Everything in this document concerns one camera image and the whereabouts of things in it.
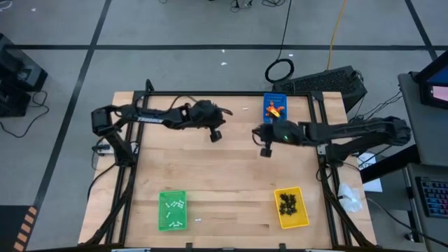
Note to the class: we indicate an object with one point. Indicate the black equipment case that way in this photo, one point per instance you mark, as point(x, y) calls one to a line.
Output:
point(17, 75)

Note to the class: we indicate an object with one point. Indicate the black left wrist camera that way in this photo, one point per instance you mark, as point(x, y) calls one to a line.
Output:
point(215, 136)

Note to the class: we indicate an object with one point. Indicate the white crumpled plastic bag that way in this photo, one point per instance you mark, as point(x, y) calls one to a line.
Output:
point(349, 197)

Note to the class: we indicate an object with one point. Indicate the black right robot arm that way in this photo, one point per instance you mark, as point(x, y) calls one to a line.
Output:
point(350, 133)

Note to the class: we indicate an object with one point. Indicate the black computer monitor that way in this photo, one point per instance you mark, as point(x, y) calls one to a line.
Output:
point(435, 82)

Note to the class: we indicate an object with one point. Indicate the black backlit keyboard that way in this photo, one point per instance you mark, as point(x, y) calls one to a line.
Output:
point(434, 196)

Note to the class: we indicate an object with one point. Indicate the yellow plastic basket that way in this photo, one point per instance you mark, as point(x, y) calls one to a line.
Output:
point(294, 218)

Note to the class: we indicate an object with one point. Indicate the black computer tower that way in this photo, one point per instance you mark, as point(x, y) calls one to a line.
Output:
point(323, 84)

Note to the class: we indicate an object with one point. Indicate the black orange striped ramp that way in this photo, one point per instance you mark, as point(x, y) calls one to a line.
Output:
point(24, 227)

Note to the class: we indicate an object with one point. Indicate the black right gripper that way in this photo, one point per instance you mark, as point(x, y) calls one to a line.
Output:
point(281, 133)

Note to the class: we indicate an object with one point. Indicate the green plastic basket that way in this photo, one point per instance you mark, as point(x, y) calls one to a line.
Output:
point(173, 211)

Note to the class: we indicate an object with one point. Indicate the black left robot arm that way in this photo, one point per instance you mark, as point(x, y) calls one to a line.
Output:
point(150, 120)

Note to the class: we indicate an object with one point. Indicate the blue plastic basket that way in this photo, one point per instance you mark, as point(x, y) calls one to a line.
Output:
point(269, 98)

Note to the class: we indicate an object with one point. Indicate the black metal bar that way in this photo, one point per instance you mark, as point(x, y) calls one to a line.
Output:
point(385, 168)

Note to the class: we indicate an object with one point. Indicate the grey desk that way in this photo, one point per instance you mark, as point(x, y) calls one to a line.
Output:
point(416, 105)

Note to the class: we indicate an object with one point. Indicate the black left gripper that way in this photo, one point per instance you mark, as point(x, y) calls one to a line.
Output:
point(206, 115)

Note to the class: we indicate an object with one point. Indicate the white paper sheet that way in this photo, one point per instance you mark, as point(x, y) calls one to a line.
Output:
point(374, 185)

